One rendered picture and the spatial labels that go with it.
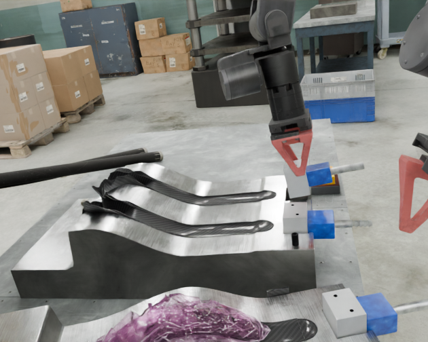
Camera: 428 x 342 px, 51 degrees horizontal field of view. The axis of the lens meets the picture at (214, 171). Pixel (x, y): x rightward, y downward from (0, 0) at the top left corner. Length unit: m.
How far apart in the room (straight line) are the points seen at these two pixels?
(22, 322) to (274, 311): 0.31
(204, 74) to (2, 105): 1.99
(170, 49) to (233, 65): 6.72
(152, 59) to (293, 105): 6.88
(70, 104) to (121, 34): 2.62
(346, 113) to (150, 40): 4.33
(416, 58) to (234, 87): 0.39
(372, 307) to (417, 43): 0.32
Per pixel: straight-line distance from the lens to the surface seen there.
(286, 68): 0.75
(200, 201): 0.85
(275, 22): 0.72
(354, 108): 3.96
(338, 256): 0.80
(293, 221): 0.69
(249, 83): 0.73
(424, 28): 0.41
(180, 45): 7.36
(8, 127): 4.58
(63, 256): 0.82
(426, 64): 0.40
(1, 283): 0.94
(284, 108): 0.75
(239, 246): 0.68
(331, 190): 1.00
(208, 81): 4.87
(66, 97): 5.28
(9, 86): 4.43
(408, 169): 0.49
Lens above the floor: 1.26
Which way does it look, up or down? 23 degrees down
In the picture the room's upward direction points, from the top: 8 degrees counter-clockwise
